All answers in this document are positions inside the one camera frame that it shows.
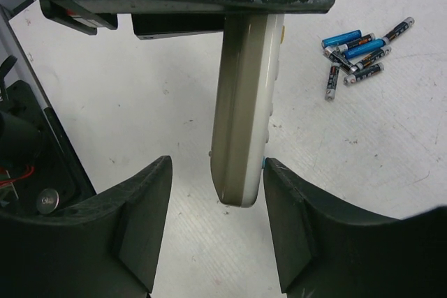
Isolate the blue AAA battery lower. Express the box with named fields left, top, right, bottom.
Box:
left=343, top=38, right=386, bottom=60

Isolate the beige white remote control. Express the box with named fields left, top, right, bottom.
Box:
left=210, top=14, right=285, bottom=207

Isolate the black AAA battery far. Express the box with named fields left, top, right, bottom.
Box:
left=382, top=17, right=415, bottom=45

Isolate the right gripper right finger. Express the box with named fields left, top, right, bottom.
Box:
left=263, top=158, right=446, bottom=297

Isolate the black AAA battery middle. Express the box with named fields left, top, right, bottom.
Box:
left=349, top=45, right=392, bottom=74

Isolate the black AAA battery orange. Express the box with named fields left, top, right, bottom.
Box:
left=336, top=33, right=376, bottom=53

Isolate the black AAA battery crossing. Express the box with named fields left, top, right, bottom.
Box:
left=323, top=46, right=355, bottom=73

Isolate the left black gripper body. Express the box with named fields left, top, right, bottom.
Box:
left=40, top=0, right=118, bottom=36

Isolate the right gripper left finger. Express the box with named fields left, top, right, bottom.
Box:
left=1, top=156, right=173, bottom=297

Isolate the black AAA battery lone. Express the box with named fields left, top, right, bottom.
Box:
left=325, top=62, right=340, bottom=100

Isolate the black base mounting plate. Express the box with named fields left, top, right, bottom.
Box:
left=0, top=53, right=97, bottom=222

